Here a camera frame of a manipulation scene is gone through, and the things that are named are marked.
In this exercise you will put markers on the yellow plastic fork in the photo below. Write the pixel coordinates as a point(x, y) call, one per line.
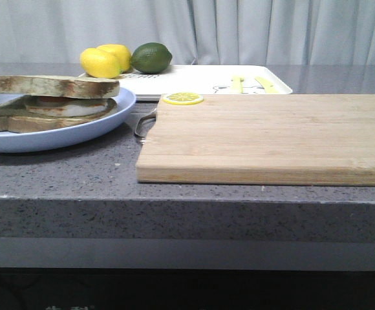
point(236, 84)

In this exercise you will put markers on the fried egg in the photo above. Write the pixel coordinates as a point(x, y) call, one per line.
point(65, 107)

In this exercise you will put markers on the green lime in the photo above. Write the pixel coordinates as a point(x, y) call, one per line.
point(151, 58)

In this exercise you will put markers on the yellow lemon slice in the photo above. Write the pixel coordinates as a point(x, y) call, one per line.
point(183, 98)

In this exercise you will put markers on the white curtain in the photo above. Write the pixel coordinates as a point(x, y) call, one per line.
point(196, 32)

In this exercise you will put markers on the metal cutting board handle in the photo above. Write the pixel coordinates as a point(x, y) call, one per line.
point(141, 129)

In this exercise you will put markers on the wooden cutting board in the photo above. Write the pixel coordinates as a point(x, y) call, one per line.
point(271, 139)

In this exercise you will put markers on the back yellow lemon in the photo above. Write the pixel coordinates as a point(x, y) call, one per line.
point(121, 52)

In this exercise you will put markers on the yellow plastic knife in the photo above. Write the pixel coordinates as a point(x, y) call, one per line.
point(267, 85)

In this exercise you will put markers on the bread slice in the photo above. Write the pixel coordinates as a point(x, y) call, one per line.
point(60, 86)
point(14, 117)

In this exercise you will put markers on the front yellow lemon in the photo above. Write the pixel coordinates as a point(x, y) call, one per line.
point(100, 64)

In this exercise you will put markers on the light blue plate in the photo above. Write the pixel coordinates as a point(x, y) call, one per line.
point(52, 139)

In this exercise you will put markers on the white rectangular tray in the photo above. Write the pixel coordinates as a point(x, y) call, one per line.
point(200, 79)

